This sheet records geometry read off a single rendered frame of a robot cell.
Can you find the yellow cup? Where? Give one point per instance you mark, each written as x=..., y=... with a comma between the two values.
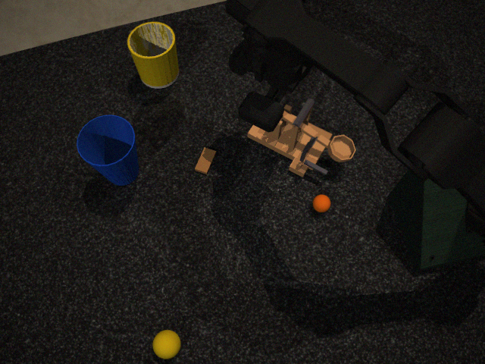
x=153, y=48

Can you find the blue plastic cup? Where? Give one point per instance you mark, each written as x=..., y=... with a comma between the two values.
x=108, y=144

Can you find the yellow ball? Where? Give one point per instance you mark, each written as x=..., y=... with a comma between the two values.
x=166, y=344

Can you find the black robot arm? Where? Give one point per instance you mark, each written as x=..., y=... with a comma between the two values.
x=447, y=146

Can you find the orange ball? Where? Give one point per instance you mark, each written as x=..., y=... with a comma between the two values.
x=321, y=203

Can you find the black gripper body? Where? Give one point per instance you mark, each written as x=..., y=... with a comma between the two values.
x=262, y=111

